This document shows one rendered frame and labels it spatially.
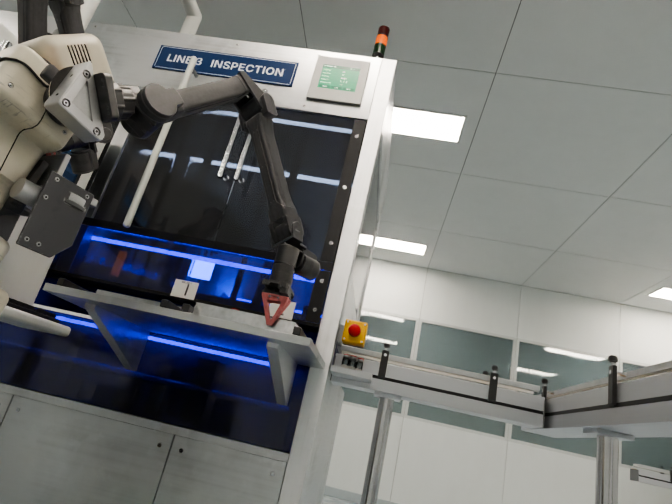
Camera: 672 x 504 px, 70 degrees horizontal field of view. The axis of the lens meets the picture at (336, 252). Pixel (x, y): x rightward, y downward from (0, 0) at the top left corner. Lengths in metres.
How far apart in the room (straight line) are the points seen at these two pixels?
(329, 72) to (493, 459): 5.11
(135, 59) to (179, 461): 1.58
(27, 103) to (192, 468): 1.06
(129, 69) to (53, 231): 1.28
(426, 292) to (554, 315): 1.62
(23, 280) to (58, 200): 0.71
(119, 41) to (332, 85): 0.96
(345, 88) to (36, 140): 1.18
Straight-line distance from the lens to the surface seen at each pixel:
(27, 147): 1.16
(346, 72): 2.02
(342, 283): 1.60
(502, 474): 6.32
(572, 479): 6.55
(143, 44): 2.36
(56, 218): 1.12
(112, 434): 1.71
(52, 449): 1.80
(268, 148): 1.34
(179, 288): 1.71
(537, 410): 1.72
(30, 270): 1.81
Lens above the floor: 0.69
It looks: 20 degrees up
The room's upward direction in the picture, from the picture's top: 13 degrees clockwise
